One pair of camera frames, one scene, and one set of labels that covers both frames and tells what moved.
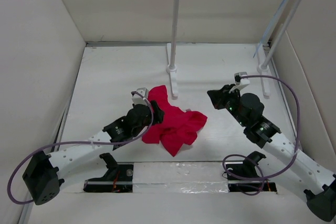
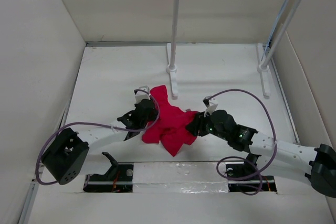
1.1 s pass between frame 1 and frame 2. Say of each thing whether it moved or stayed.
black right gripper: moved
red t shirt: stayed
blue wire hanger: moved
